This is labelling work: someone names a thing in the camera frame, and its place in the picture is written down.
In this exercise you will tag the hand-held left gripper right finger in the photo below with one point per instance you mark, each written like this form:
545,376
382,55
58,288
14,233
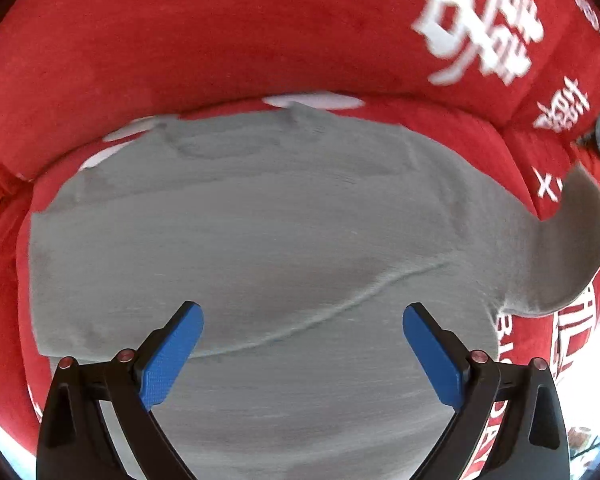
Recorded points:
432,355

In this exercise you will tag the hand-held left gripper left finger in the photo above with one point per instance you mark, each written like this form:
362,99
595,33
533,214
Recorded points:
172,355

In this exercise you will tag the grey knit sweater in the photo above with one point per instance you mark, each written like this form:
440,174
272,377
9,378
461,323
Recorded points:
280,235

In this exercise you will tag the red printed blanket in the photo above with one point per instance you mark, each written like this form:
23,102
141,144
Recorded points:
180,35

